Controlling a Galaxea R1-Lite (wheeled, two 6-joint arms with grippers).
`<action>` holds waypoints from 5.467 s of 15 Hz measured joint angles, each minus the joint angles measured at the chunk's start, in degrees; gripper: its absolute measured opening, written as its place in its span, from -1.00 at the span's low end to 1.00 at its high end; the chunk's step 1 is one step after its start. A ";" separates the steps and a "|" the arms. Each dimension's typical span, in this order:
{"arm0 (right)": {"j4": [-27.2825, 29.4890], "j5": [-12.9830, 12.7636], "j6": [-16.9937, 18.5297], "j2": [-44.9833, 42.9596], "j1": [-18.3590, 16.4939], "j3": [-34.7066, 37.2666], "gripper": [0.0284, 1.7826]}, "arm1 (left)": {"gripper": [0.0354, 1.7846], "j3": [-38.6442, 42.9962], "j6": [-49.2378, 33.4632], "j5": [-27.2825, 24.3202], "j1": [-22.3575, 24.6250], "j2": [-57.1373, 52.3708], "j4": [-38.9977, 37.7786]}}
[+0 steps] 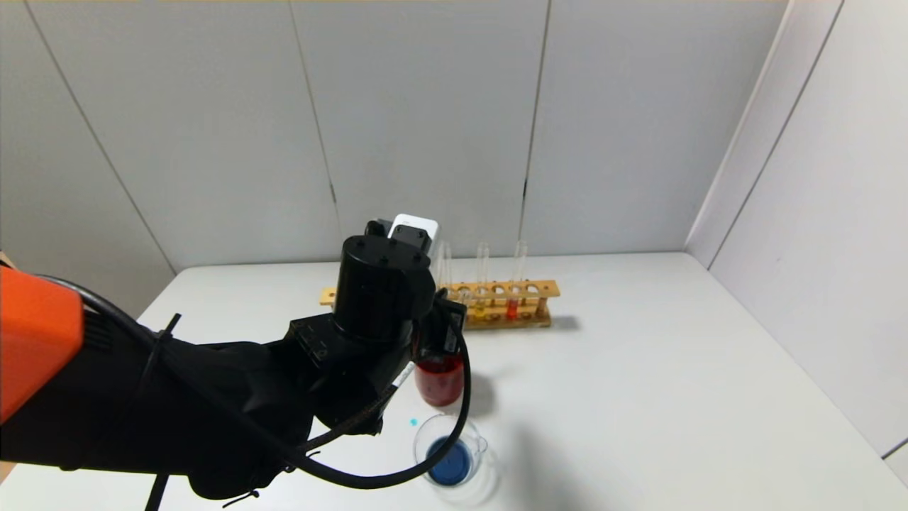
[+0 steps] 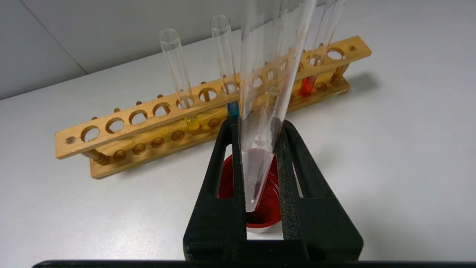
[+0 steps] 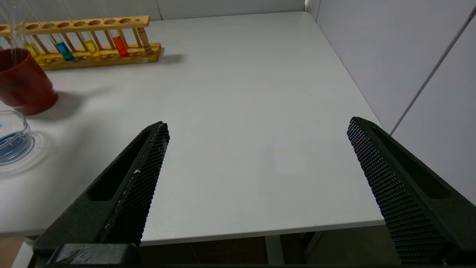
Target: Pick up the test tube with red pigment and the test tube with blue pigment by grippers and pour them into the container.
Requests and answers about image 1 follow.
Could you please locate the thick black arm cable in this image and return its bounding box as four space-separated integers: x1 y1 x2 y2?
39 275 473 490

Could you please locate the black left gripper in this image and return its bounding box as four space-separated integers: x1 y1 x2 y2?
413 297 467 368

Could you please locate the glass test tube red pigment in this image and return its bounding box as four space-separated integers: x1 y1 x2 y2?
505 241 528 321

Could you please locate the red plastic cup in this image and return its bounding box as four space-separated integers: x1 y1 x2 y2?
415 355 466 408

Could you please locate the wooden test tube rack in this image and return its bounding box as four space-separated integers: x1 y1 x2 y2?
320 280 561 331

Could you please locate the glass test tube yellow pigment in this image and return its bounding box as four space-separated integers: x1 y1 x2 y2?
475 242 491 321

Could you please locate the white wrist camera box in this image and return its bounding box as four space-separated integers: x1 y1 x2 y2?
387 213 440 251

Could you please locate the clear glass beaker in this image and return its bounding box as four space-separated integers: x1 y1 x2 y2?
414 413 492 489

